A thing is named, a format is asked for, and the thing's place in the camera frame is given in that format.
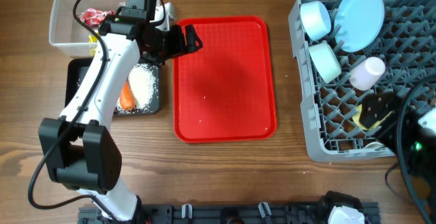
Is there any yellow cup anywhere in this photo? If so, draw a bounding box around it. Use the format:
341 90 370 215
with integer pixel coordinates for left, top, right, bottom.
352 105 392 131

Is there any pink cup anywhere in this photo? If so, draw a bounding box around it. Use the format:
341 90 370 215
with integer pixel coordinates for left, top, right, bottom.
349 57 386 91

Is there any white rice pile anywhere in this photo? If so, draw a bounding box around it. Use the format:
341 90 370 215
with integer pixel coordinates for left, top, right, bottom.
114 63 159 115

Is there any orange carrot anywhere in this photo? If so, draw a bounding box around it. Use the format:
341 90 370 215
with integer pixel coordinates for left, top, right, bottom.
119 82 136 111

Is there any green bowl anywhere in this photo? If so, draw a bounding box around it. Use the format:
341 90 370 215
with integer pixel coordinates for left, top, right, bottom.
309 42 341 83

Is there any yellow wrapper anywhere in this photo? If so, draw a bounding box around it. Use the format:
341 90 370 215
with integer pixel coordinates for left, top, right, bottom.
89 35 98 57

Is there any red foil wrapper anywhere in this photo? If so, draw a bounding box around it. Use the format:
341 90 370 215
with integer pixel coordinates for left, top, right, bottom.
80 8 115 27

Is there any light blue plate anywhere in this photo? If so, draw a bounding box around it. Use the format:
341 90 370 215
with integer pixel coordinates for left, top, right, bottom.
334 0 385 52

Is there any light blue bowl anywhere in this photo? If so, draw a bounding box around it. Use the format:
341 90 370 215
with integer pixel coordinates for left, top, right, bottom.
300 1 332 41

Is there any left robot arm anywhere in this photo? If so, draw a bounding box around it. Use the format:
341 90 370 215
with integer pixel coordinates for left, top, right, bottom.
38 0 202 223

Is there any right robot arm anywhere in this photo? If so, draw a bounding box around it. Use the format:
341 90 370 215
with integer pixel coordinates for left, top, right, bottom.
358 75 435 223

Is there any grey dishwasher rack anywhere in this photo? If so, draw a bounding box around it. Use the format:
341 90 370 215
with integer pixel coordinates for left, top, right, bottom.
288 0 435 162

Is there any white spoon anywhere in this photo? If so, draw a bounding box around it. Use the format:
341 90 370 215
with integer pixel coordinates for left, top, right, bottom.
365 142 385 149

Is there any red serving tray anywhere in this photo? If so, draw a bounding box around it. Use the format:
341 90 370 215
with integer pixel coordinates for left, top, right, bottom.
173 16 277 144

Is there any clear plastic bin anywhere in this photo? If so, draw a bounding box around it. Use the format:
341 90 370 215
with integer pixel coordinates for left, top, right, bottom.
48 0 126 59

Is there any black plastic tray bin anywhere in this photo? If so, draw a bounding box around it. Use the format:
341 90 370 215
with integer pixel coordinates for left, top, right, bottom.
65 58 160 116

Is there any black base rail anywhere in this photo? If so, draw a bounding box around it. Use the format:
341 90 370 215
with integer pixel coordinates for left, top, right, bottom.
77 202 382 224

